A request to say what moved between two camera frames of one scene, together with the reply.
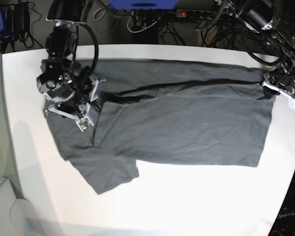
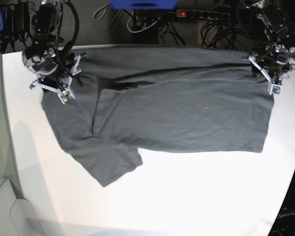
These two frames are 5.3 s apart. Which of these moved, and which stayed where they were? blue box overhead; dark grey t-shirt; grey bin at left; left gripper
Moved: dark grey t-shirt; left gripper
Stayed: grey bin at left; blue box overhead
